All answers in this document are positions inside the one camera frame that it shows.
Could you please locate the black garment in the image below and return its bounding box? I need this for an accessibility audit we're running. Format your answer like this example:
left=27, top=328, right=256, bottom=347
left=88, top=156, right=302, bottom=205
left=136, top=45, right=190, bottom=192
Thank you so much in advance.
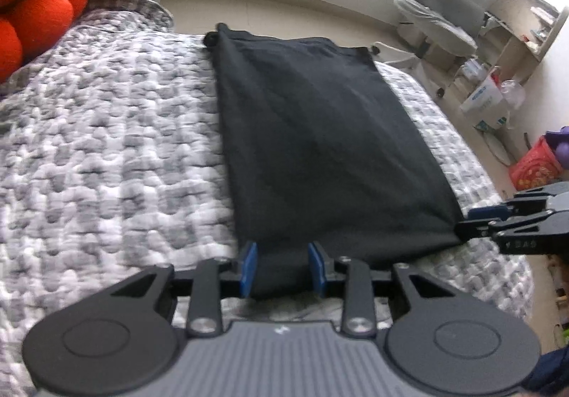
left=203, top=24, right=463, bottom=300

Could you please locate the red patterned bag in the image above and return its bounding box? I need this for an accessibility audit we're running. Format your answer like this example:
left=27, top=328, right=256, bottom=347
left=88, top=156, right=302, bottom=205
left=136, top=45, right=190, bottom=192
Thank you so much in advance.
left=508, top=136, right=563, bottom=191

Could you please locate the purple plush toy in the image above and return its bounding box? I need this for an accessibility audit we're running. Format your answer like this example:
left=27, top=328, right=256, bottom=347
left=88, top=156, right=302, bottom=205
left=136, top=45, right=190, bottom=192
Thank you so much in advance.
left=545, top=126, right=569, bottom=171

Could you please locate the white cardboard box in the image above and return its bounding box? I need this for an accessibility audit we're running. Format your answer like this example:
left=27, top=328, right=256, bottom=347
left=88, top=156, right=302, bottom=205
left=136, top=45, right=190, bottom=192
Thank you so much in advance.
left=460, top=76, right=508, bottom=132

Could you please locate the clear plastic bag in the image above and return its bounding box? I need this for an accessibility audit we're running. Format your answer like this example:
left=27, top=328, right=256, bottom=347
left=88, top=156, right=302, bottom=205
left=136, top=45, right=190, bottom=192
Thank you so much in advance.
left=500, top=80, right=527, bottom=111

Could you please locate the grey checked quilt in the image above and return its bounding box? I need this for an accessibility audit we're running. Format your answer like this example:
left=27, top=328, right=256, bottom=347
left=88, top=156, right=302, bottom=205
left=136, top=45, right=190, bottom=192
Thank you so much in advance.
left=1, top=0, right=533, bottom=396

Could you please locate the wooden desk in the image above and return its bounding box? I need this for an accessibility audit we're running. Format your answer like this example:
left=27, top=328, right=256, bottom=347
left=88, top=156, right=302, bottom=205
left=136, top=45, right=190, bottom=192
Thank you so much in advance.
left=482, top=0, right=568, bottom=84

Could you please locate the grey office chair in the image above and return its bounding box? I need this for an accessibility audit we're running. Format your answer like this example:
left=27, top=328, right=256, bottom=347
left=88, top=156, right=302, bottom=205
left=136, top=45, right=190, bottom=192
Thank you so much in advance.
left=370, top=0, right=497, bottom=89

